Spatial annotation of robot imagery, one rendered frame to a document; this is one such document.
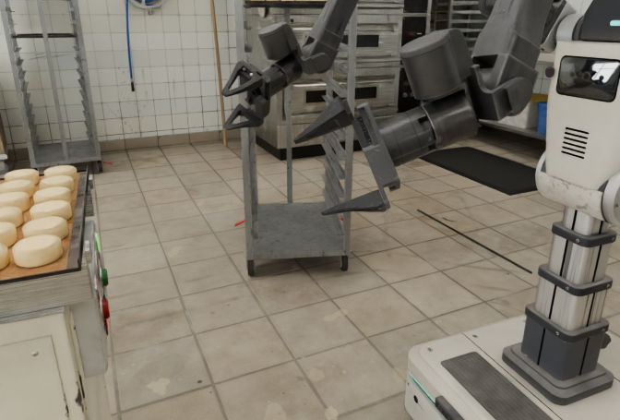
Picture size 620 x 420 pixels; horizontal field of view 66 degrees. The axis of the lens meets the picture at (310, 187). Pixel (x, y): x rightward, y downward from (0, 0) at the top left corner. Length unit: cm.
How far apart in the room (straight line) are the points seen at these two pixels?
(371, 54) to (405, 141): 380
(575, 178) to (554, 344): 44
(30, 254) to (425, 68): 48
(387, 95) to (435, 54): 394
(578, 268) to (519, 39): 80
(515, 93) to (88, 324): 61
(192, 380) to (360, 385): 57
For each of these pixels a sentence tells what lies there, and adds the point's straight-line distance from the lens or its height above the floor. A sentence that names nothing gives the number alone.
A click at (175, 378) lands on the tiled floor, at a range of 183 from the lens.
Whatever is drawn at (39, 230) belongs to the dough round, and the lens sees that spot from 68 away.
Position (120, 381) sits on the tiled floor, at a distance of 188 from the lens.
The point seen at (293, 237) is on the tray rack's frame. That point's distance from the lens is 238.
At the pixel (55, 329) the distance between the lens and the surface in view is 67.
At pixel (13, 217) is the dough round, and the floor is 92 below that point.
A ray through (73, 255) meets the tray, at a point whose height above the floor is 90.
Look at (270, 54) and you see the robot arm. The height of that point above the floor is 110.
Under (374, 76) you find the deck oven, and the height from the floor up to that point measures 69.
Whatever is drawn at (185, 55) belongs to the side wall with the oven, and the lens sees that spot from 482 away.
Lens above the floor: 117
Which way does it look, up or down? 19 degrees down
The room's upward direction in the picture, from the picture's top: straight up
